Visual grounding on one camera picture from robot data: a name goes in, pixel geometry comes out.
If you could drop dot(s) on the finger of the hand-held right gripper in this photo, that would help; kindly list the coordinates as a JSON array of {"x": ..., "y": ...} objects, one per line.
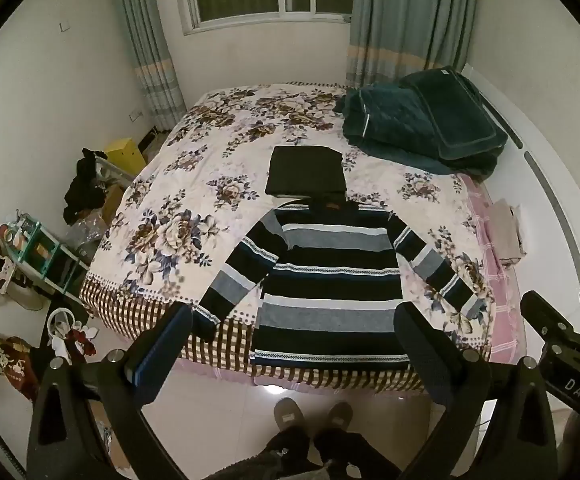
[{"x": 544, "y": 315}]

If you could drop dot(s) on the dark green quilt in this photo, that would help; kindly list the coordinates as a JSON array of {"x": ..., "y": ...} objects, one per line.
[{"x": 419, "y": 120}]

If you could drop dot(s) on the yellow box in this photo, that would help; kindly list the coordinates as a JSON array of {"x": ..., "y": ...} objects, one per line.
[{"x": 126, "y": 156}]

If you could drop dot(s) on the teal shelf rack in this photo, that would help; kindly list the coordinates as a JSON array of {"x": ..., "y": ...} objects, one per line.
[{"x": 45, "y": 255}]

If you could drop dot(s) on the grey slipper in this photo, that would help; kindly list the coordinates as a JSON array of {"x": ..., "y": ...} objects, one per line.
[
  {"x": 290, "y": 412},
  {"x": 340, "y": 414}
]

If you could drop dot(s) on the striped knit sweater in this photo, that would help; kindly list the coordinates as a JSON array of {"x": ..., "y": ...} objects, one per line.
[{"x": 320, "y": 285}]

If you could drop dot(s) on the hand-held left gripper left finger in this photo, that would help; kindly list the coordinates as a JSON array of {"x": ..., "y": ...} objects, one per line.
[{"x": 164, "y": 342}]

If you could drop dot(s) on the white headphones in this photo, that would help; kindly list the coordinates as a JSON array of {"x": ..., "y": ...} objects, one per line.
[{"x": 62, "y": 320}]

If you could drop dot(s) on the teal striped curtain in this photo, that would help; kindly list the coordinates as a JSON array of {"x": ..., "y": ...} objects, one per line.
[
  {"x": 150, "y": 50},
  {"x": 409, "y": 20}
]

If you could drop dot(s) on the black hanging clothes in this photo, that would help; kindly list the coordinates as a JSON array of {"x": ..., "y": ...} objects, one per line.
[{"x": 82, "y": 185}]

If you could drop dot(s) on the floral bed sheet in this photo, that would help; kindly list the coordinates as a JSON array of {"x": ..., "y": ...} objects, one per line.
[{"x": 195, "y": 175}]

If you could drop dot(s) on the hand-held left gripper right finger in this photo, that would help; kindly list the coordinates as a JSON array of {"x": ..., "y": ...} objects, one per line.
[{"x": 413, "y": 349}]

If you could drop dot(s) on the black folded garment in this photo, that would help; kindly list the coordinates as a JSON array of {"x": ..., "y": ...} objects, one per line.
[{"x": 305, "y": 170}]

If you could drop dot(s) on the white wall socket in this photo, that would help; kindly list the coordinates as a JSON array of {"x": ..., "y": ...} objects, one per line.
[{"x": 135, "y": 114}]

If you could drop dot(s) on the white headboard with grey strips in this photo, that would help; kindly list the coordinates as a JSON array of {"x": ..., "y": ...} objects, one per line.
[{"x": 559, "y": 200}]

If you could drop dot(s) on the red printed bag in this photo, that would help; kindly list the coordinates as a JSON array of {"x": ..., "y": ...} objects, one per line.
[{"x": 15, "y": 365}]

